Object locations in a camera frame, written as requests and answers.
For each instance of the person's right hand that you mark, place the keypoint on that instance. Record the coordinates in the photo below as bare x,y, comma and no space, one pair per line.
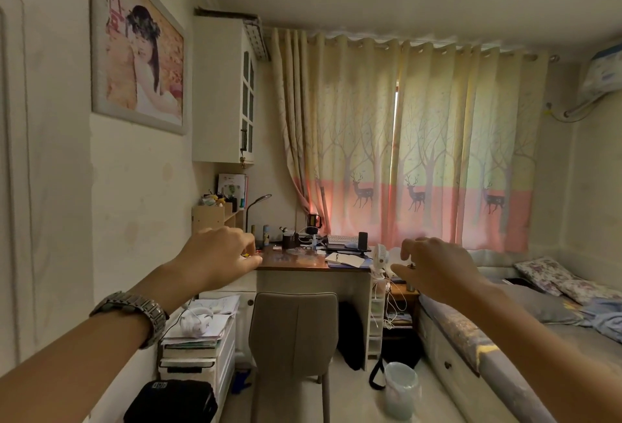
442,269

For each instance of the person's left hand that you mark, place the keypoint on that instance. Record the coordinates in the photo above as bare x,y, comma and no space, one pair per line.
216,257

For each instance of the person's right thumb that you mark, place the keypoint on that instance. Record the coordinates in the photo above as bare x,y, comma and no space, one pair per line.
401,272

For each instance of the person's left fingers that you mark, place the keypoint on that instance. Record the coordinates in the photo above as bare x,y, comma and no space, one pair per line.
249,245

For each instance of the person's right forearm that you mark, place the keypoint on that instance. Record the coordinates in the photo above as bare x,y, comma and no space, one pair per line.
534,349

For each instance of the person's left forearm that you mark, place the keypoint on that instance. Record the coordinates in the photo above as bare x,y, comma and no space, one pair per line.
73,359

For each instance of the small spray bottle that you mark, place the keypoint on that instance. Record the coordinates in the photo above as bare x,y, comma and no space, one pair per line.
266,237

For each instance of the wooden nightstand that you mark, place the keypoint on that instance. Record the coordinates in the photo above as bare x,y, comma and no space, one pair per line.
401,294

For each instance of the white desk fan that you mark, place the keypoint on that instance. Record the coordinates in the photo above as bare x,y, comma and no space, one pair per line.
380,260

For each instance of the grey desk lamp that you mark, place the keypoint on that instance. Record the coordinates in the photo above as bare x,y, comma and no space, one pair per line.
249,213

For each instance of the black pen cup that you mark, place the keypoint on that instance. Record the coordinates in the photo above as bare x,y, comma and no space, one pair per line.
289,241

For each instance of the wooden desk shelf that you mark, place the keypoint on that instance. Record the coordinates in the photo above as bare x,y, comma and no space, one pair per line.
209,217

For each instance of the black phone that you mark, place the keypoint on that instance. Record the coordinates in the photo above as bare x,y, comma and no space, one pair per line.
362,241

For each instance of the white plastic drawer unit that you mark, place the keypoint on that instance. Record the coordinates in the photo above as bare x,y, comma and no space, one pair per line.
375,320

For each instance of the wooden top desk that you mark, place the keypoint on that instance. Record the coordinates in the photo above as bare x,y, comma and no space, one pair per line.
301,262

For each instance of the open notebook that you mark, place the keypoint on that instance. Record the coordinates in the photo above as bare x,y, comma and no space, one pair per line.
345,259

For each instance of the white green book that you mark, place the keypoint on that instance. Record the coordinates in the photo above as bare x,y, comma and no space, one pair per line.
231,189

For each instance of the white keyboard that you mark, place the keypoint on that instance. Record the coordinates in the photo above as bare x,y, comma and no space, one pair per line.
342,239

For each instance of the black mug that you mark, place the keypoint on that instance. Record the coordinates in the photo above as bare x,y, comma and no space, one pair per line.
314,221

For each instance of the white headphones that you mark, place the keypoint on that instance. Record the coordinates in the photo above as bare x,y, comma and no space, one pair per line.
194,323

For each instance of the grey upholstered chair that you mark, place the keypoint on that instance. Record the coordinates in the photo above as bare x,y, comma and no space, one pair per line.
294,330

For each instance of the stack of books and papers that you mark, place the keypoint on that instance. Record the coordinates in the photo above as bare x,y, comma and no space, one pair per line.
194,347

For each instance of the translucent waste bin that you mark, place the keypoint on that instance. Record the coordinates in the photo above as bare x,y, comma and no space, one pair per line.
401,388

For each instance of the grey metal wristwatch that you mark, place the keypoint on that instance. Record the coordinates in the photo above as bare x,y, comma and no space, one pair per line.
146,313

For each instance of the white drawer cabinet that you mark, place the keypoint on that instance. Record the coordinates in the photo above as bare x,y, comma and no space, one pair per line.
221,374

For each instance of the grey pillow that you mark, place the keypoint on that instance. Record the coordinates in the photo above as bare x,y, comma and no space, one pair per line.
539,303

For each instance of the deer print curtain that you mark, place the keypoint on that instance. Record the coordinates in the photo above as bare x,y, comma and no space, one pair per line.
340,136
466,145

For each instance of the floral pillow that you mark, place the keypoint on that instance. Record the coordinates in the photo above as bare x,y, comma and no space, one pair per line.
588,289
544,272

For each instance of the black zip case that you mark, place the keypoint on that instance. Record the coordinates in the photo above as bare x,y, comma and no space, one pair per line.
170,403

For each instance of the blue blanket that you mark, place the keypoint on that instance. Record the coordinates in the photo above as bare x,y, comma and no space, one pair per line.
605,318

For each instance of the framed portrait picture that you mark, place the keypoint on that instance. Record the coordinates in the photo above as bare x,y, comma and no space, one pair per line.
141,48

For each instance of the air conditioner pipe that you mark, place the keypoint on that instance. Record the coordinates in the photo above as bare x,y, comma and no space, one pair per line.
576,111

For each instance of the white air conditioner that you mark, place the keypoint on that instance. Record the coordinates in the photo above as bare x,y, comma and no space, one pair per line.
602,72

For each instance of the white wall cabinet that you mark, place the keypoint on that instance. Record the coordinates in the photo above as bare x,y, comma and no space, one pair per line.
218,92

